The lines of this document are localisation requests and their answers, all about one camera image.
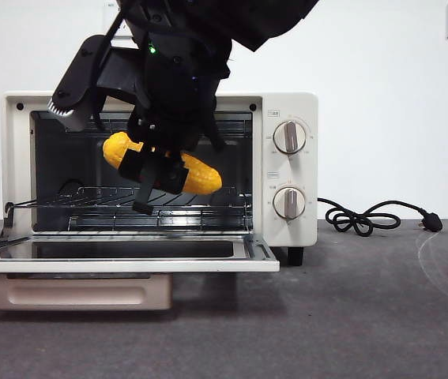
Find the timer knob with beige grip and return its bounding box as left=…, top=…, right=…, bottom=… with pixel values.
left=273, top=186, right=307, bottom=221

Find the glass oven door with handle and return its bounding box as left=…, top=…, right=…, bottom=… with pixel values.
left=0, top=232, right=280, bottom=311

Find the metal wire oven rack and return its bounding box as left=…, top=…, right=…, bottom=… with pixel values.
left=12, top=185, right=254, bottom=209

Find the temperature knob with beige grip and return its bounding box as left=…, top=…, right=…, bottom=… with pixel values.
left=273, top=121, right=307, bottom=156

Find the yellow corn cob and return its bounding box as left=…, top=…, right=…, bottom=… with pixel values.
left=102, top=132, right=223, bottom=195

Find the cream Toshiba toaster oven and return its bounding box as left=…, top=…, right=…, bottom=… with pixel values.
left=2, top=91, right=319, bottom=266

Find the black power cable with plug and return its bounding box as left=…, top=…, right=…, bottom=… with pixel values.
left=317, top=197, right=443, bottom=238

